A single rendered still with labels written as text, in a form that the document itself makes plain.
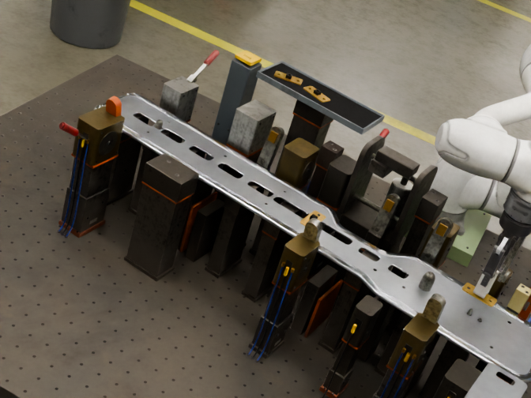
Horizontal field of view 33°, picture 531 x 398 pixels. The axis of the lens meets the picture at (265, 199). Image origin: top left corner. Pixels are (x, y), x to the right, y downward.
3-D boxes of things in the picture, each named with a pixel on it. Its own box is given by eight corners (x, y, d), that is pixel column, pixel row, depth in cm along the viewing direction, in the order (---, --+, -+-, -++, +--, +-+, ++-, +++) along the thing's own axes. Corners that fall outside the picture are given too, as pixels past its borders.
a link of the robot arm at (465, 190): (425, 178, 311) (449, 125, 299) (476, 197, 310) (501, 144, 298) (420, 204, 298) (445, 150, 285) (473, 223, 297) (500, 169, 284)
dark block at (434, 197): (370, 313, 262) (422, 196, 240) (381, 302, 268) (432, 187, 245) (385, 322, 261) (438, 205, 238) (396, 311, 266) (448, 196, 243)
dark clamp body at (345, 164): (289, 269, 270) (327, 163, 249) (309, 253, 279) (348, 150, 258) (309, 282, 267) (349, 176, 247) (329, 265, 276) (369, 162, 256)
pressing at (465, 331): (81, 113, 254) (82, 108, 253) (133, 92, 272) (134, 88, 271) (526, 388, 208) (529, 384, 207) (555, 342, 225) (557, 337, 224)
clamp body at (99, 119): (50, 228, 256) (68, 118, 236) (84, 211, 267) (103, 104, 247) (72, 244, 253) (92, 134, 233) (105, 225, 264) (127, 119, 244)
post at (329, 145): (282, 255, 274) (321, 144, 252) (291, 249, 278) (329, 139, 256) (295, 264, 272) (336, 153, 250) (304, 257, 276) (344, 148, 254)
